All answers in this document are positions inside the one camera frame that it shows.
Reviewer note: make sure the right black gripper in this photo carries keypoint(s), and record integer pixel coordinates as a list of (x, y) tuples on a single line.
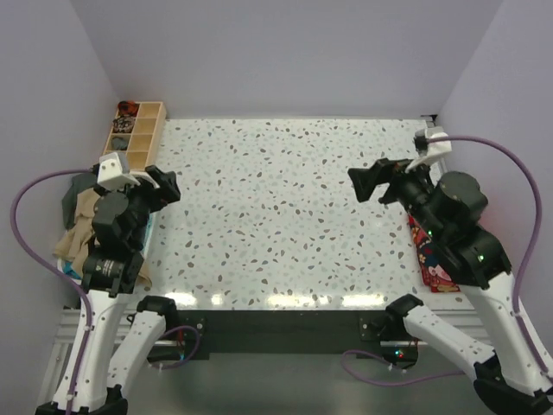
[(380, 169)]

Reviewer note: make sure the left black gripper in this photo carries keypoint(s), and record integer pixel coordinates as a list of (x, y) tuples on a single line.
[(168, 192)]

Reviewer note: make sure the beige t shirt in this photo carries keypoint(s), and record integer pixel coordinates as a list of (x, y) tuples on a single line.
[(80, 233)]

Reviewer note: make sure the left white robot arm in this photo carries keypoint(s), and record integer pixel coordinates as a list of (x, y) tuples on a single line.
[(102, 366)]

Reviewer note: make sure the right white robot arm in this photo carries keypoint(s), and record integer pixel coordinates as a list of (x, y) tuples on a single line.
[(504, 373)]

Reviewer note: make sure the grey item in organizer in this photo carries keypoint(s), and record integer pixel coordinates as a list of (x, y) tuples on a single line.
[(119, 143)]

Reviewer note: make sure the wooden compartment organizer box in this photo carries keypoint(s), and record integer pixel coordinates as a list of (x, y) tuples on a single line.
[(146, 135)]

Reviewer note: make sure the dark patterned item in organizer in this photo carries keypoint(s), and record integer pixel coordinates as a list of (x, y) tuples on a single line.
[(123, 125)]

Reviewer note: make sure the dark grey t shirt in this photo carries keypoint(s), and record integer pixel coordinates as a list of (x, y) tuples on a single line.
[(79, 201)]

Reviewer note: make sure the orange black item in organizer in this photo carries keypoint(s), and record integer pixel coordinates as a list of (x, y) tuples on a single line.
[(128, 108)]

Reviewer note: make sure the red cartoon folded t shirt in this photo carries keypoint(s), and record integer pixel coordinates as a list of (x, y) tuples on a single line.
[(433, 275)]

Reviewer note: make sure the white laundry basket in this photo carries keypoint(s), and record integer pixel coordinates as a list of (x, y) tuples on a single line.
[(143, 276)]

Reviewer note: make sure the teal blue t shirt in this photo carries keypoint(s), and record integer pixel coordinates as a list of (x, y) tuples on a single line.
[(67, 268)]

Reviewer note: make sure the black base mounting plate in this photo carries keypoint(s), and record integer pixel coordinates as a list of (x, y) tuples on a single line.
[(285, 332)]

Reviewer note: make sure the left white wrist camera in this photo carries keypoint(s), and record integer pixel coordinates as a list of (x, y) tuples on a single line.
[(114, 172)]

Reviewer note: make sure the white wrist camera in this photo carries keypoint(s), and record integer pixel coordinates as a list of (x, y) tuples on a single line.
[(114, 172), (432, 144)]

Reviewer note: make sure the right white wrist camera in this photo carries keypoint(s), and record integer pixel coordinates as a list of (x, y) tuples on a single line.
[(432, 144)]

